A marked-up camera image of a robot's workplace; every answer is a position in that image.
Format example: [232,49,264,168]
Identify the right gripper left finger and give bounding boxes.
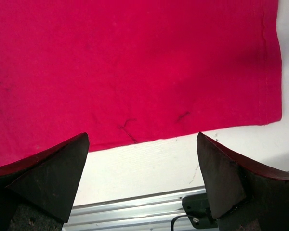
[0,133,89,231]

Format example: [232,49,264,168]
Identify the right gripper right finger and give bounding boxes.
[197,133,289,231]

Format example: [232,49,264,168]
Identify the red t shirt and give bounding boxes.
[0,0,282,166]

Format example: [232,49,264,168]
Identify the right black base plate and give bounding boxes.
[170,193,218,231]

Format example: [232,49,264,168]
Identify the front aluminium rail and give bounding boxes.
[63,186,206,231]

